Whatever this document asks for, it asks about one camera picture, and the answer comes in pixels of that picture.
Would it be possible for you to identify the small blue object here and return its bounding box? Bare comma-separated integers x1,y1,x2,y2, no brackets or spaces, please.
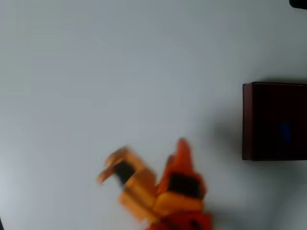
279,122,292,144

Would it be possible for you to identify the dark brown box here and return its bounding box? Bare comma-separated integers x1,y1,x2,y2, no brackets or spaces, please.
242,81,307,161

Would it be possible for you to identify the black object at edge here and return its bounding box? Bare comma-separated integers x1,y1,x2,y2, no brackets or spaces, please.
289,0,307,10

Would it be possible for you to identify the light orange camera mount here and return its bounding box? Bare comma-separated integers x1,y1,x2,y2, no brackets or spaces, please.
95,145,159,222

